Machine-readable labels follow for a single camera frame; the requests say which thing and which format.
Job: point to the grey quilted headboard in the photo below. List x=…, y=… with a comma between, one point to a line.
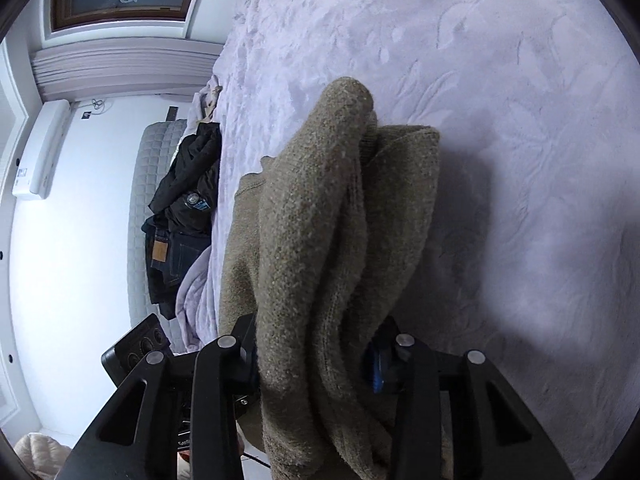
x=142, y=200

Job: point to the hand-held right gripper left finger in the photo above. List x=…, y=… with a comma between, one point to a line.
x=220, y=385

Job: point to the pale crumpled cloth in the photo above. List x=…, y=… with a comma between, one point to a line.
x=210, y=100

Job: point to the olive brown knit sweater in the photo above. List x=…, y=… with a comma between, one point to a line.
x=310, y=260

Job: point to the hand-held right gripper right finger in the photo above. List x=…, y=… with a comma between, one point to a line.
x=380, y=375

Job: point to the black jacket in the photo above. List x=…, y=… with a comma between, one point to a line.
x=192, y=175

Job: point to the lavender plush blanket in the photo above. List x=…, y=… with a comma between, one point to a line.
x=500, y=160

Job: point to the dark blue jeans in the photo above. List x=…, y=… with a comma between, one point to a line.
x=172, y=260

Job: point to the white air conditioner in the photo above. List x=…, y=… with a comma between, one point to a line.
x=42, y=150

